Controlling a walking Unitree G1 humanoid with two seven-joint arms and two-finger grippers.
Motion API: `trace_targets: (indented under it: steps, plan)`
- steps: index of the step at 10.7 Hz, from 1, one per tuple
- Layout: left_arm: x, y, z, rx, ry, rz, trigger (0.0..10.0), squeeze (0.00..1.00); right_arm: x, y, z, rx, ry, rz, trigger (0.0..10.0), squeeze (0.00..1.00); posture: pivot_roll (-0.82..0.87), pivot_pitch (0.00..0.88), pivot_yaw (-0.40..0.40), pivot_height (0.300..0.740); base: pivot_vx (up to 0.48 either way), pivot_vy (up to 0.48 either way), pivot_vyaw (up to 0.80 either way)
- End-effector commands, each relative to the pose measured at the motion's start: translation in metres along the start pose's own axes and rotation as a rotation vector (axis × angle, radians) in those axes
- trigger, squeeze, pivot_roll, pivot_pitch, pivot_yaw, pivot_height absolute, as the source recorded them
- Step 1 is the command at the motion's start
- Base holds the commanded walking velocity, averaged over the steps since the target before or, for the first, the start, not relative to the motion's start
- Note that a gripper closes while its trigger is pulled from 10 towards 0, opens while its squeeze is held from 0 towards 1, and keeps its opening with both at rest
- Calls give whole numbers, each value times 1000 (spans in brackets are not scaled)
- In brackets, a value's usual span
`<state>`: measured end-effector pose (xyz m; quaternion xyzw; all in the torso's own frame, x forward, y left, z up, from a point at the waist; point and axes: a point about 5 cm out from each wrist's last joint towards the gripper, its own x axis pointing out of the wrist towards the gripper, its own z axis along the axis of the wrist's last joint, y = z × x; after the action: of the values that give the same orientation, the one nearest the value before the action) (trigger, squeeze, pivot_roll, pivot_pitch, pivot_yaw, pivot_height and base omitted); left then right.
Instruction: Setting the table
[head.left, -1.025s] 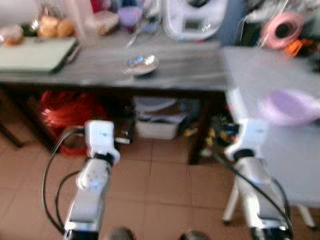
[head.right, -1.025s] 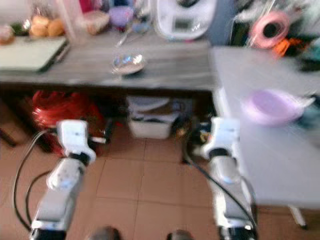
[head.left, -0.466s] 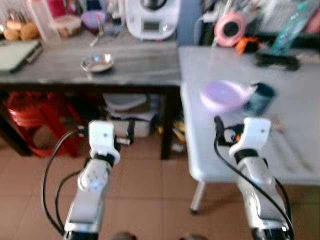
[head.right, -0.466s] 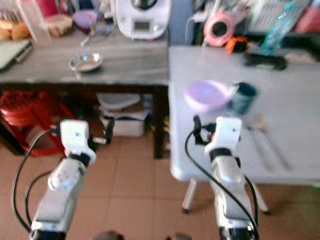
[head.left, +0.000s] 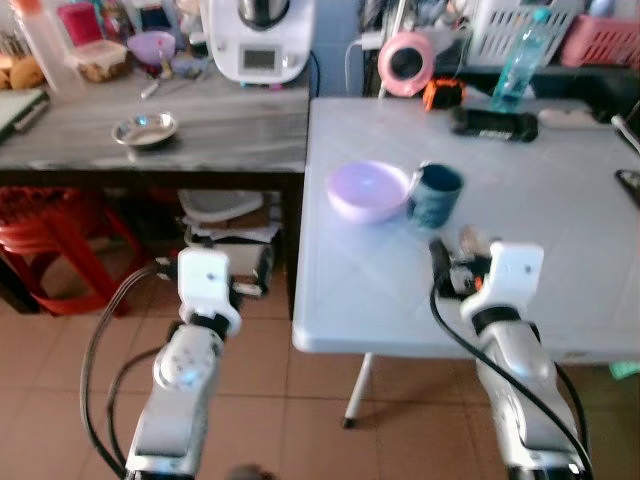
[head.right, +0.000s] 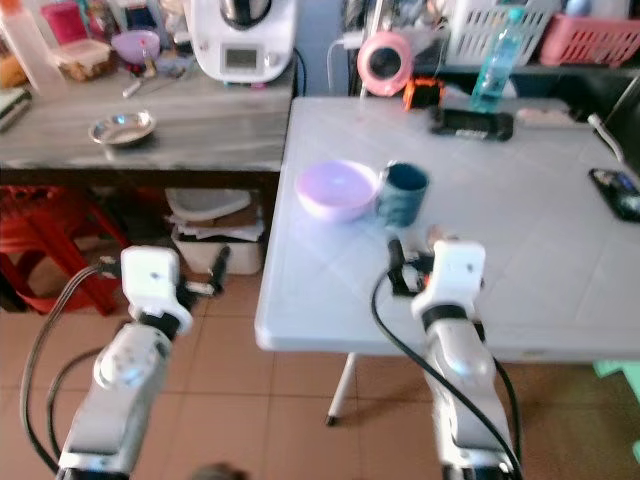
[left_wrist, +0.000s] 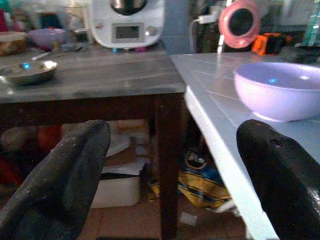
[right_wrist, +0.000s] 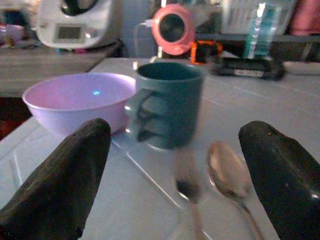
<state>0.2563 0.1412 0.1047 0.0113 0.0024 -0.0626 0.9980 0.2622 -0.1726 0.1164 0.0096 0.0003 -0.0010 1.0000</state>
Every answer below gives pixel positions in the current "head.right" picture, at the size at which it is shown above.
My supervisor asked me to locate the white storage box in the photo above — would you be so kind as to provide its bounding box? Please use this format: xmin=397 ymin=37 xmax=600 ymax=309
xmin=168 ymin=188 xmax=266 ymax=276

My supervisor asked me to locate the dark teal mug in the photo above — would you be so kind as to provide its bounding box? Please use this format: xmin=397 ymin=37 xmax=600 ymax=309
xmin=376 ymin=162 xmax=431 ymax=228

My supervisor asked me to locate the purple plastic bowl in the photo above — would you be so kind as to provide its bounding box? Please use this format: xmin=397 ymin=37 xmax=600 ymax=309
xmin=295 ymin=160 xmax=381 ymax=223

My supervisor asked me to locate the white folding table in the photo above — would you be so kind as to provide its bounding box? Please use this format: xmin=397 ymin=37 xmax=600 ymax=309
xmin=253 ymin=95 xmax=640 ymax=429

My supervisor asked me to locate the grey marble top table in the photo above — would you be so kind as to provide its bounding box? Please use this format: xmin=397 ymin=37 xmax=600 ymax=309
xmin=0 ymin=72 xmax=296 ymax=301

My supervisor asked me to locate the red plastic stool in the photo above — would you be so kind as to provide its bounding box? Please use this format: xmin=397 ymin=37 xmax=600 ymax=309
xmin=0 ymin=185 xmax=121 ymax=316

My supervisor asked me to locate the black flat device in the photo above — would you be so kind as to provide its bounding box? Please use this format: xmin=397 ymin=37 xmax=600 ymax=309
xmin=430 ymin=108 xmax=514 ymax=141

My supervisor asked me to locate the orange black tool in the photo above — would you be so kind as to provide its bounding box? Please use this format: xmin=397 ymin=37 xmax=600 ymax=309
xmin=402 ymin=78 xmax=446 ymax=111

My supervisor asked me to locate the small metal dish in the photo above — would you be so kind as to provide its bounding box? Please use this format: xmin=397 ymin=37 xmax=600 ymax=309
xmin=88 ymin=110 xmax=158 ymax=147

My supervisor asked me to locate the pink round device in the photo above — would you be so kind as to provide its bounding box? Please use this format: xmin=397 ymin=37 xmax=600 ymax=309
xmin=357 ymin=30 xmax=413 ymax=98

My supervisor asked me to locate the black phone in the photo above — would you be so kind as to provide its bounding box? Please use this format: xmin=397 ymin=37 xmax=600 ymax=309
xmin=590 ymin=168 xmax=640 ymax=223

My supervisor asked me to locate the white kitchen appliance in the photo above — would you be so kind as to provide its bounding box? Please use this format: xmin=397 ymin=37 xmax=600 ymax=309
xmin=190 ymin=0 xmax=296 ymax=84

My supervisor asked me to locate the blue green water bottle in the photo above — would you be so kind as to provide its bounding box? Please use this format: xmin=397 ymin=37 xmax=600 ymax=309
xmin=470 ymin=8 xmax=526 ymax=113

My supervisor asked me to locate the green floor item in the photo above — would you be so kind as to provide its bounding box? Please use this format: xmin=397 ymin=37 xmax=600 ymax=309
xmin=592 ymin=358 xmax=640 ymax=401

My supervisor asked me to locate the small purple bowl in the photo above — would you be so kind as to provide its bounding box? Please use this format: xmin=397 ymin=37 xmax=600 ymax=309
xmin=112 ymin=30 xmax=161 ymax=66

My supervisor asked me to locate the clear food container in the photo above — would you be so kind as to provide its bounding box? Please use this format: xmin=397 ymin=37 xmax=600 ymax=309
xmin=55 ymin=40 xmax=116 ymax=83

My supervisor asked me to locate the white plastic basket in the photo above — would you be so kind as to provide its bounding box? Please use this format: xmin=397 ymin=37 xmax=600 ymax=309
xmin=445 ymin=0 xmax=561 ymax=66

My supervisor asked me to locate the brown bread loaf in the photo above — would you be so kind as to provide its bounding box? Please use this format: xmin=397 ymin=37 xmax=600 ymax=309
xmin=0 ymin=55 xmax=29 ymax=89

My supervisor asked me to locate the pink red container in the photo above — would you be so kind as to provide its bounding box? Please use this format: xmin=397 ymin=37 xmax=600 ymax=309
xmin=43 ymin=2 xmax=89 ymax=46

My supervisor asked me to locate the pink plastic basket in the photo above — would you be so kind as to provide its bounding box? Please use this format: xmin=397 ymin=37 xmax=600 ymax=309
xmin=540 ymin=15 xmax=640 ymax=69

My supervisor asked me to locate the clear bottle orange cap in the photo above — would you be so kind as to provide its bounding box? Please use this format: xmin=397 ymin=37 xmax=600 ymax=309
xmin=0 ymin=0 xmax=51 ymax=96

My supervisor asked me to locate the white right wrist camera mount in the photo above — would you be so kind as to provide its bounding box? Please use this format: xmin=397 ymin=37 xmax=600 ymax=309
xmin=409 ymin=239 xmax=487 ymax=323

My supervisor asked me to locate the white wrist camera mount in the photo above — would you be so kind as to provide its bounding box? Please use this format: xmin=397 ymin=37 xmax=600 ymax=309
xmin=119 ymin=246 xmax=194 ymax=338
xmin=409 ymin=239 xmax=487 ymax=323

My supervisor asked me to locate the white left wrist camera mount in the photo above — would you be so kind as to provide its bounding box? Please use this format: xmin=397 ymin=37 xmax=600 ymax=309
xmin=119 ymin=246 xmax=194 ymax=338

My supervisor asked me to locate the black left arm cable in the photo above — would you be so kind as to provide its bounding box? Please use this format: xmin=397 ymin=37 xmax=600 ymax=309
xmin=44 ymin=345 xmax=106 ymax=471
xmin=18 ymin=262 xmax=126 ymax=479

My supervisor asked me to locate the white cable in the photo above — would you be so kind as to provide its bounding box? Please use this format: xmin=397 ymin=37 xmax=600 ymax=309
xmin=588 ymin=112 xmax=626 ymax=166

